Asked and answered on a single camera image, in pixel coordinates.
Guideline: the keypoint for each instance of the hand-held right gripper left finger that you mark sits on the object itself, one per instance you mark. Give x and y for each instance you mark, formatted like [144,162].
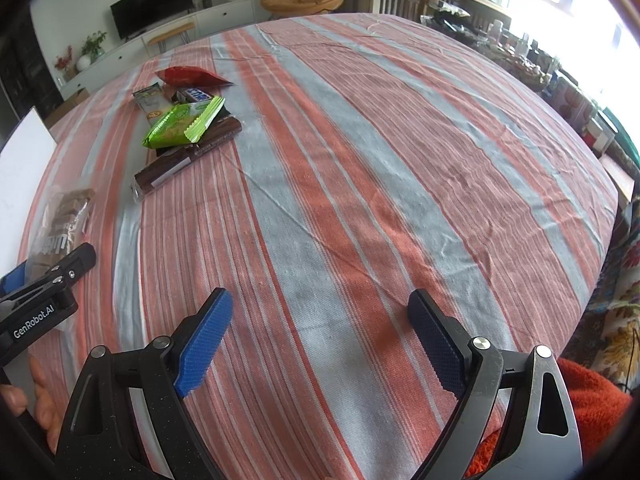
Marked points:
[202,345]

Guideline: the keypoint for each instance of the row of jars and boxes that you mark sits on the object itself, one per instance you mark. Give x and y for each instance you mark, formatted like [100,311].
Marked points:
[550,75]

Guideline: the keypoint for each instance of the wooden stool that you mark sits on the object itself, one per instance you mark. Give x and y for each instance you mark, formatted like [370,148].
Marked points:
[170,31]

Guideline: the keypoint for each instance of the brown snack bar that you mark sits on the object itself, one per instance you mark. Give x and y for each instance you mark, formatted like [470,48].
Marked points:
[165,170]

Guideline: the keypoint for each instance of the black glass cabinet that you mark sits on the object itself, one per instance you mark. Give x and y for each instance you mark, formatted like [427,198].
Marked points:
[20,70]

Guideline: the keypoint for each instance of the dark chocolate bar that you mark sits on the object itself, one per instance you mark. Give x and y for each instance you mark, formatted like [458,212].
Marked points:
[197,95]

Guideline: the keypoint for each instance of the person's left hand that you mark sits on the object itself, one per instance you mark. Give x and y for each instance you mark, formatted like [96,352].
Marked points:
[50,410]

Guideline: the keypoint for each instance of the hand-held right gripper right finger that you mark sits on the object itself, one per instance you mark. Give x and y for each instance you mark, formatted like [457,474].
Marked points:
[437,345]

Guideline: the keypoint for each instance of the white television cabinet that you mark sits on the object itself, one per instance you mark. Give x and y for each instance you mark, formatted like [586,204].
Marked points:
[225,15]

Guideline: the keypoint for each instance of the bright green wafer packet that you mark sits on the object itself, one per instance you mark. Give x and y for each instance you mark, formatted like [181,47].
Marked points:
[175,122]

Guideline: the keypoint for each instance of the leafy green plant in vase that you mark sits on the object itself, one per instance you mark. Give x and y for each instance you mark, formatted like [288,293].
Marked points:
[94,42]

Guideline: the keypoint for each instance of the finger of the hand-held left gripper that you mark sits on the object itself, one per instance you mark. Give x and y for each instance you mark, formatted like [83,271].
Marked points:
[11,282]
[75,262]

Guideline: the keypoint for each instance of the round white vase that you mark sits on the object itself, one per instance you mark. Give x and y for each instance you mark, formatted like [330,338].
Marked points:
[83,63]

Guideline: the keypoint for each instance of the orange fuzzy garment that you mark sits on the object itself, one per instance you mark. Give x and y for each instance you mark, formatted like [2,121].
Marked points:
[590,400]

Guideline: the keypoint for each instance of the red grey striped cloth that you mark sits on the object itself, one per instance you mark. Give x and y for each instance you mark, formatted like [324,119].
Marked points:
[350,185]

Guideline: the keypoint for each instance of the black television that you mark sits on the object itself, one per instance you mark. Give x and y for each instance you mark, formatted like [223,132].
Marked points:
[150,5]

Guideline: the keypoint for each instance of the white paper sheet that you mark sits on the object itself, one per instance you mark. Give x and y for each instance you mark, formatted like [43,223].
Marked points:
[25,175]

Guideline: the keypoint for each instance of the red snack packet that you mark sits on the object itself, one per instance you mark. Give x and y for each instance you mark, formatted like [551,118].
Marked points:
[190,76]

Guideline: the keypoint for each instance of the brown cardboard box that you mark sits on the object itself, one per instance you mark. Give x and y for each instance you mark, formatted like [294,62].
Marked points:
[67,107]

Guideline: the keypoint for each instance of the clear packet of brown slices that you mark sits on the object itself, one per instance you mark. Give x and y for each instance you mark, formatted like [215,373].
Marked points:
[65,210]

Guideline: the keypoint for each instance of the long yellow green cracker packet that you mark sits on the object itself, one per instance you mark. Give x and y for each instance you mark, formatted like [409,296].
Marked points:
[150,102]

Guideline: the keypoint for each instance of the red flower bouquet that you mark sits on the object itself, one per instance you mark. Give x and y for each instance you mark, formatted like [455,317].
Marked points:
[64,60]

